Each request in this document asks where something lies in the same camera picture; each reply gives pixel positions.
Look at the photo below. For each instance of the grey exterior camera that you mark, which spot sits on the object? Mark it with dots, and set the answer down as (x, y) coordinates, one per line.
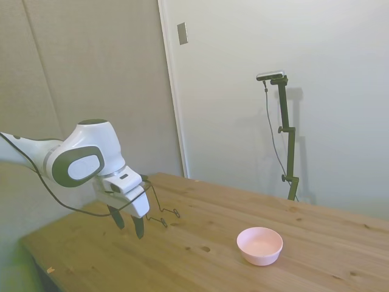
(270, 75)

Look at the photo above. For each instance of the pink plastic bowl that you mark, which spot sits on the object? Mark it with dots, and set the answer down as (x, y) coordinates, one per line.
(259, 246)

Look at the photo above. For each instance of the grey wall switch plate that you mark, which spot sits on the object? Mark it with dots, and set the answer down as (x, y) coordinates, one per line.
(182, 33)

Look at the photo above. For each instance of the small orange scrap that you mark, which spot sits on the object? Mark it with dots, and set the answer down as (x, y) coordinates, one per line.
(50, 269)

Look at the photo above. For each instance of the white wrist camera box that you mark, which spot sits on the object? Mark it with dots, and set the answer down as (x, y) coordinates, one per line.
(121, 182)

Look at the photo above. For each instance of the black camera stand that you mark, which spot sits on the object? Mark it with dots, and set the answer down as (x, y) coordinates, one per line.
(287, 121)

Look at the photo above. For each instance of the white door frame trim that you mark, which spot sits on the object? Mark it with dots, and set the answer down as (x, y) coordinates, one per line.
(174, 91)

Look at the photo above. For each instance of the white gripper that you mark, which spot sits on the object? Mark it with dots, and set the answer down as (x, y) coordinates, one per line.
(136, 203)

